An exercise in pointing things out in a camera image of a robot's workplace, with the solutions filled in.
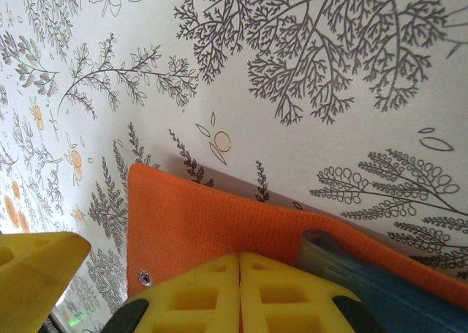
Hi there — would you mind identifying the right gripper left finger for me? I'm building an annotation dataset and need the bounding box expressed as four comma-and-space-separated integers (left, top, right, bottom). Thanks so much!
105, 252, 241, 333

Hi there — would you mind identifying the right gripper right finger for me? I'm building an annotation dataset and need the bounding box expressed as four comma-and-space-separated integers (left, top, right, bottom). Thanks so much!
239, 251, 377, 333

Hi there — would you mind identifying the floral patterned tablecloth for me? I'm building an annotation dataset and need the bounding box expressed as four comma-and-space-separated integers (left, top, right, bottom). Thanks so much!
0, 0, 468, 333

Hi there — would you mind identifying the orange card holder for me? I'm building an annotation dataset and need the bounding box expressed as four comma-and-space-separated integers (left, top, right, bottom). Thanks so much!
125, 162, 468, 333

